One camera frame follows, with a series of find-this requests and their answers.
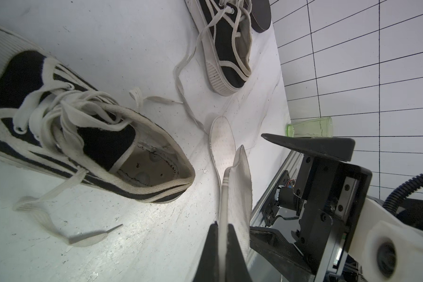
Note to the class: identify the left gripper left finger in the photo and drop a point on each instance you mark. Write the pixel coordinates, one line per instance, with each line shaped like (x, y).
(208, 268)

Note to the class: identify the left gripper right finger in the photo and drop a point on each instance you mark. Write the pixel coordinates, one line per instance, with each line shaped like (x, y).
(236, 268)

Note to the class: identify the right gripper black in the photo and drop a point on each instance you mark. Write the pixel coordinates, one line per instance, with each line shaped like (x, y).
(327, 196)

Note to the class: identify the white insole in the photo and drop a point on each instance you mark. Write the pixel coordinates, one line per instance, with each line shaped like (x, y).
(222, 146)
(237, 199)

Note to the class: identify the black white sneaker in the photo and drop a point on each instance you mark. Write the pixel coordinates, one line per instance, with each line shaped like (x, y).
(224, 33)
(53, 121)

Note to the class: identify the green plastic cup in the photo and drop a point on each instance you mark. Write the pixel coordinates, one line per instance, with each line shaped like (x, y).
(319, 127)

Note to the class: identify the aluminium rail frame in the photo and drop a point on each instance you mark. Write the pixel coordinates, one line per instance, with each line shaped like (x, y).
(259, 268)

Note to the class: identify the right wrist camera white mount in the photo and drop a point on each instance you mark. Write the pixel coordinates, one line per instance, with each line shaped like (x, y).
(377, 227)

